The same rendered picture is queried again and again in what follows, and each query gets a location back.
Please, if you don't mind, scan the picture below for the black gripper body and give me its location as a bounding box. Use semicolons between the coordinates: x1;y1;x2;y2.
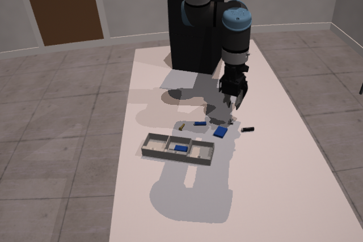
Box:
219;63;246;97

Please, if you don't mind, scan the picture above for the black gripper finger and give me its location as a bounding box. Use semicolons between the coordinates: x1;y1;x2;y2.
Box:
235;81;248;110
223;94;231;108

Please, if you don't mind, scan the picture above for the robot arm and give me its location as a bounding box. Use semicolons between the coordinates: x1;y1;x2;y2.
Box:
181;0;252;65

